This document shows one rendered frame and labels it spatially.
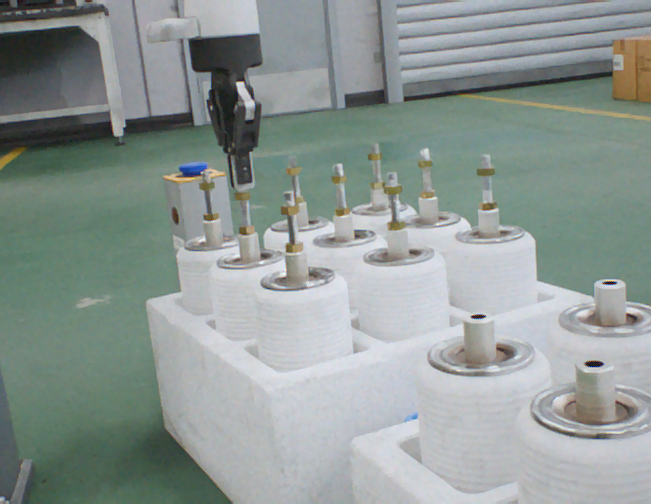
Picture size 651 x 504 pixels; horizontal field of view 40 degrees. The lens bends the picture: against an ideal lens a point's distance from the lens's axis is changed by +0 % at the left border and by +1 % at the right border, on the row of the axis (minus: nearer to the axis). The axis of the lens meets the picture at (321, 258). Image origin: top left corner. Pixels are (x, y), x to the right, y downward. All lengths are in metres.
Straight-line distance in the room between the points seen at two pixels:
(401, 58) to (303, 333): 5.28
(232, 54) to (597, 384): 0.54
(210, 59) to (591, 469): 0.58
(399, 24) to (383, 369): 5.30
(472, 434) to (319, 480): 0.28
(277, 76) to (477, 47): 1.35
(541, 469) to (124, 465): 0.70
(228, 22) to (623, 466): 0.60
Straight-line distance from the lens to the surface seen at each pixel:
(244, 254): 0.99
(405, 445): 0.71
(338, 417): 0.87
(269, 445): 0.86
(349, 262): 1.01
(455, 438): 0.64
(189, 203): 1.24
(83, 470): 1.17
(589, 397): 0.56
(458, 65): 6.22
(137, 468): 1.14
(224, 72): 0.95
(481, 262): 0.97
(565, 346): 0.70
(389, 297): 0.91
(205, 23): 0.94
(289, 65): 6.00
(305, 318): 0.86
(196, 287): 1.08
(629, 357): 0.69
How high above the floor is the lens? 0.48
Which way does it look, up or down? 14 degrees down
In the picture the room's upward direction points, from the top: 6 degrees counter-clockwise
